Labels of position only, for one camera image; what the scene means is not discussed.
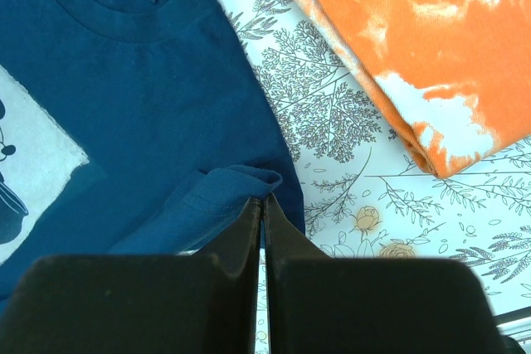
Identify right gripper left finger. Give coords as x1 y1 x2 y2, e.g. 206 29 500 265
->
1 199 261 353

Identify floral table mat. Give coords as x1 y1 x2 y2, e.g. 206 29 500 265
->
219 0 530 351

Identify dark blue t shirt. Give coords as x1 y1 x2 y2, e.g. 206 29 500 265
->
1 0 305 303

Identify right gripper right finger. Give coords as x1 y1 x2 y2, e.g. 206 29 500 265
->
264 196 521 353

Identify orange tie-dye folded shirt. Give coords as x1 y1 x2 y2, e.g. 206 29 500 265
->
295 0 530 178

